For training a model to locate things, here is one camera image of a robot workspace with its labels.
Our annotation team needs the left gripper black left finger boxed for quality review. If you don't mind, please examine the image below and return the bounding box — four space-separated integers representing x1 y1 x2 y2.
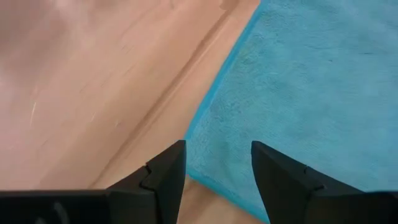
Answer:
0 139 187 224

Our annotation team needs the blue microfiber towel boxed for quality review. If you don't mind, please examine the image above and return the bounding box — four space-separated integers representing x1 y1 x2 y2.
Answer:
184 0 398 224

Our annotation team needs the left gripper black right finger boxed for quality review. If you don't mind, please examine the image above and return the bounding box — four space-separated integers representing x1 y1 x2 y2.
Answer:
250 140 398 224

